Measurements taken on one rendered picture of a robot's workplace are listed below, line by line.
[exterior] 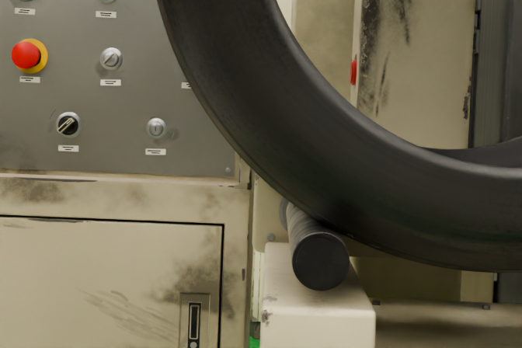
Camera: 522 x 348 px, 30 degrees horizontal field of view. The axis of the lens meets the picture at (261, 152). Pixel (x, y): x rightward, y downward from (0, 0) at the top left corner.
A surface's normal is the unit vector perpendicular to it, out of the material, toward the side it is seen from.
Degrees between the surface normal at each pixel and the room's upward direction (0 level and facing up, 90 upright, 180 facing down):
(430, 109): 90
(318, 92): 97
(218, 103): 116
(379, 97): 90
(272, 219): 90
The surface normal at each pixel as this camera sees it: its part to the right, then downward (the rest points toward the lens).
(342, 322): -0.01, 0.05
